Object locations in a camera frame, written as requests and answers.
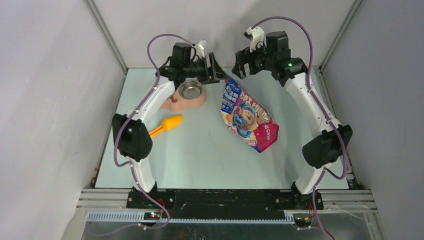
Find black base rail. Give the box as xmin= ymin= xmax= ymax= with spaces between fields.
xmin=126 ymin=188 xmax=324 ymax=220

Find left aluminium frame post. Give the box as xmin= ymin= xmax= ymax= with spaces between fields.
xmin=83 ymin=0 xmax=129 ymax=74

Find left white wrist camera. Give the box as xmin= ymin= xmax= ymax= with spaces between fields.
xmin=194 ymin=39 xmax=208 ymax=59

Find white cable duct strip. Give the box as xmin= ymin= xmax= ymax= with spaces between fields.
xmin=86 ymin=210 xmax=295 ymax=224

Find aluminium frame post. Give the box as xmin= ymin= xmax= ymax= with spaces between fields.
xmin=319 ymin=0 xmax=363 ymax=75
xmin=83 ymin=0 xmax=129 ymax=74

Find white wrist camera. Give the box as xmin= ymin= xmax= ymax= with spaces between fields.
xmin=243 ymin=26 xmax=265 ymax=53
xmin=194 ymin=39 xmax=208 ymax=59

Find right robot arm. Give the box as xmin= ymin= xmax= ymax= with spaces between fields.
xmin=232 ymin=27 xmax=353 ymax=209

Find right aluminium frame post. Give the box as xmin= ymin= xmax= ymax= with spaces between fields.
xmin=319 ymin=0 xmax=363 ymax=75

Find yellow plastic scoop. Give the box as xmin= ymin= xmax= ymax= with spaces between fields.
xmin=149 ymin=114 xmax=184 ymax=138

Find pink double pet bowl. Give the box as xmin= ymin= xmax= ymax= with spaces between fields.
xmin=160 ymin=79 xmax=207 ymax=113

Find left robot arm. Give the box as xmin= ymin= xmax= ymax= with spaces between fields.
xmin=112 ymin=39 xmax=227 ymax=208

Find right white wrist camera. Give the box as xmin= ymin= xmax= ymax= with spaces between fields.
xmin=243 ymin=26 xmax=265 ymax=53

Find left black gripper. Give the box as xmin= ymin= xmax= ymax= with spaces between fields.
xmin=183 ymin=53 xmax=229 ymax=86

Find colourful cat food bag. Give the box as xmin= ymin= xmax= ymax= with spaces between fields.
xmin=220 ymin=77 xmax=279 ymax=153

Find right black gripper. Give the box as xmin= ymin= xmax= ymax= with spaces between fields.
xmin=231 ymin=39 xmax=275 ymax=80

